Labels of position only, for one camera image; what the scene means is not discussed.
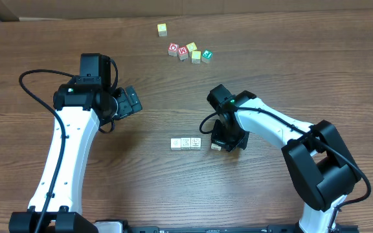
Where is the white block row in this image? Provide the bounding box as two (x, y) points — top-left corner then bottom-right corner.
(190, 138), (201, 150)
(181, 138), (191, 150)
(210, 143), (222, 151)

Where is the white block single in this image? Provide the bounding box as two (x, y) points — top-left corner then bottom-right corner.
(170, 138), (181, 150)

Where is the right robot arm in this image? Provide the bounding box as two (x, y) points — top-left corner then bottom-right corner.
(207, 85), (364, 232)

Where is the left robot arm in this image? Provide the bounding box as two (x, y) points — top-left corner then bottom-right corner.
(8, 53), (142, 233)

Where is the red O wooden block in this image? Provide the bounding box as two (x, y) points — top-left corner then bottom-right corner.
(168, 43), (179, 57)

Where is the red M wooden block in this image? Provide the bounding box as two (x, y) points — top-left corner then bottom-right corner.
(177, 46), (189, 61)

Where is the far yellow wooden block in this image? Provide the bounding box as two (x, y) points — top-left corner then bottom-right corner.
(157, 23), (168, 37)

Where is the yellow block lower cluster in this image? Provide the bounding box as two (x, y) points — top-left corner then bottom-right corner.
(191, 50), (201, 63)

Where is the yellow block cluster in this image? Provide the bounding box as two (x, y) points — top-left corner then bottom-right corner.
(191, 50), (201, 63)
(186, 42), (198, 54)

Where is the green wooden block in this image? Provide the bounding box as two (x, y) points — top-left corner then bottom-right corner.
(201, 50), (213, 63)

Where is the yellow block upper cluster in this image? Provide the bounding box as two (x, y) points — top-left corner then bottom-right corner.
(186, 42), (198, 54)

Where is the cardboard box back edge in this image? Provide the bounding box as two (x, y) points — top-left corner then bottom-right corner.
(0, 0), (373, 21)

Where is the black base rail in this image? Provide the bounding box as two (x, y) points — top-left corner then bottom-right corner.
(71, 225), (361, 233)

